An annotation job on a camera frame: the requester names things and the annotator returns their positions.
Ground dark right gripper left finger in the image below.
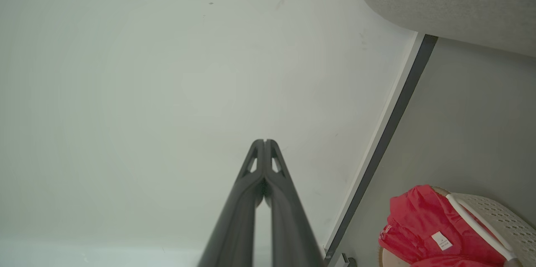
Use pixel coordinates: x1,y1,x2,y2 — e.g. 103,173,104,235
198,139,266,267

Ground white perforated laundry basket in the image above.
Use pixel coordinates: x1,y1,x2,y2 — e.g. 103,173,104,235
379,187,536,267

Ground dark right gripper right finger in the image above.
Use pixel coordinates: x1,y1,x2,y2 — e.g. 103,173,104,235
265,139,325,267

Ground white and black baseboard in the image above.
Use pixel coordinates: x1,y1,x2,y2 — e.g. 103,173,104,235
323,33,438,267

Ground plain red garment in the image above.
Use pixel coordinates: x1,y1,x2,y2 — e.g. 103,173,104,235
378,185,508,267

